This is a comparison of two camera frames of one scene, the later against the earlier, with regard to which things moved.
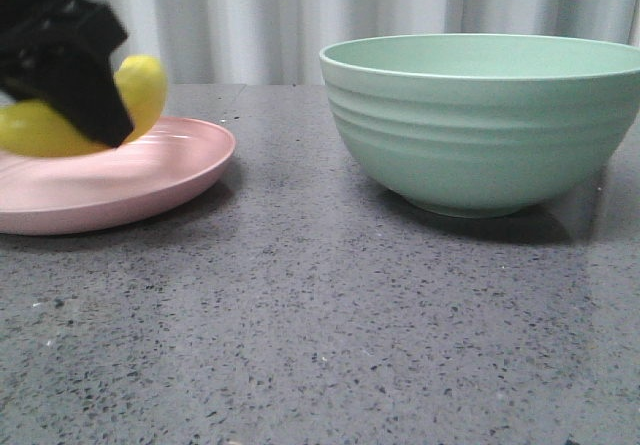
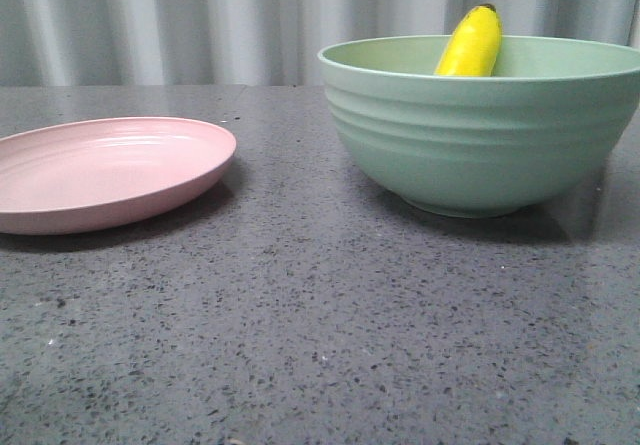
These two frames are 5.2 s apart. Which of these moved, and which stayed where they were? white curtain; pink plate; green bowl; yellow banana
Moved: yellow banana
Stayed: pink plate; green bowl; white curtain
